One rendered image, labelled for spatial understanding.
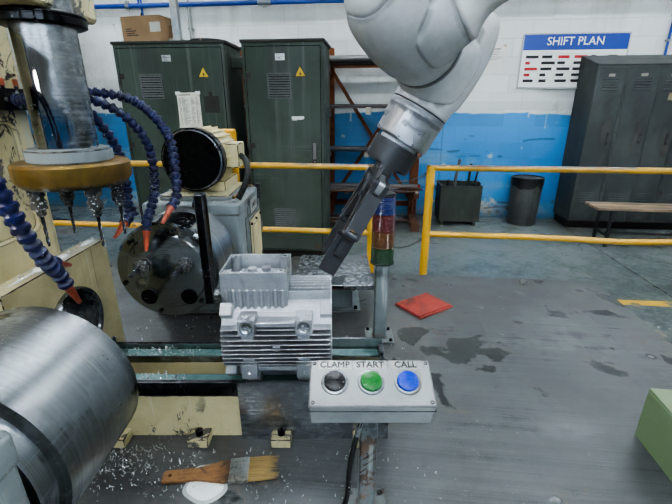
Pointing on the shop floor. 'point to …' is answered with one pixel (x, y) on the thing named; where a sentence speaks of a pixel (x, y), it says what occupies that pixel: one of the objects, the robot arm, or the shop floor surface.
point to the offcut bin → (458, 200)
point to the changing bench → (625, 210)
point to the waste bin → (524, 199)
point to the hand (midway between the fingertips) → (334, 249)
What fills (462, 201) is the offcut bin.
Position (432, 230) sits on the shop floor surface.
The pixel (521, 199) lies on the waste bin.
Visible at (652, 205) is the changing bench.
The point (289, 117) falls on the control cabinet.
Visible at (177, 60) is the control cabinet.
